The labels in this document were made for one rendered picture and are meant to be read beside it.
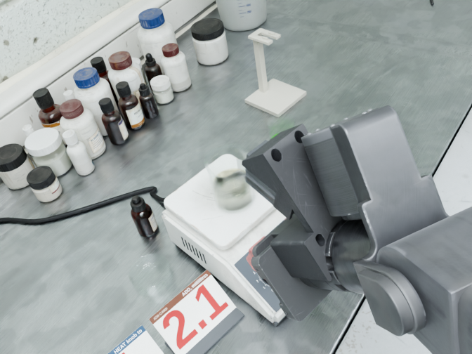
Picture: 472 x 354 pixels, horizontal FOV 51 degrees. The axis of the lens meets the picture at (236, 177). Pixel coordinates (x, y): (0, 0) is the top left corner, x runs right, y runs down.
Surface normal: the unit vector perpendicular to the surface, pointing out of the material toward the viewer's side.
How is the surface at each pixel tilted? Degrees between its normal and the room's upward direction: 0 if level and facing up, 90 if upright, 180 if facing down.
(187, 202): 0
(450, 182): 0
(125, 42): 90
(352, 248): 56
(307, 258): 90
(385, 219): 48
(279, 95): 0
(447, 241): 18
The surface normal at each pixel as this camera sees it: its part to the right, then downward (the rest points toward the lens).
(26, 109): 0.81, 0.31
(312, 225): 0.44, -0.12
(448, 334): -0.91, 0.36
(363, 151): 0.19, -0.03
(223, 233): -0.14, -0.71
